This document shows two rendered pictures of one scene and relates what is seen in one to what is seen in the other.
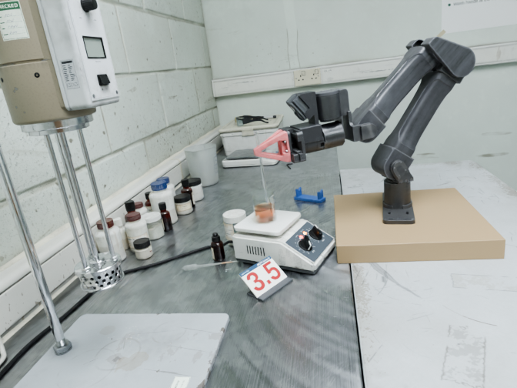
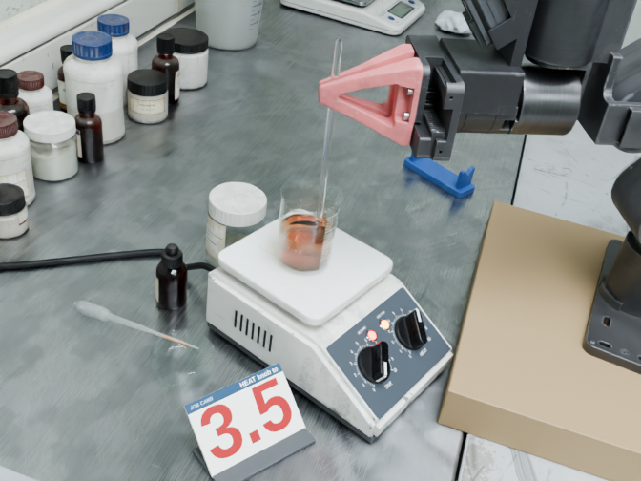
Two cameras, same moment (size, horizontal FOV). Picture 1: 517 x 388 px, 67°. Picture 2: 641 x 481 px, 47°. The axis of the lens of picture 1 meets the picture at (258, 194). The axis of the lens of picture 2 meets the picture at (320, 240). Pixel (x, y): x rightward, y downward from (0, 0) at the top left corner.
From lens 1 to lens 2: 0.32 m
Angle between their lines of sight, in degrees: 18
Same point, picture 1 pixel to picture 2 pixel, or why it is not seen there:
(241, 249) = (223, 312)
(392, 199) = (629, 289)
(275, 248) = (299, 350)
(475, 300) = not seen: outside the picture
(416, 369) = not seen: outside the picture
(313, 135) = (492, 98)
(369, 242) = (530, 409)
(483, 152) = not seen: outside the picture
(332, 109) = (573, 41)
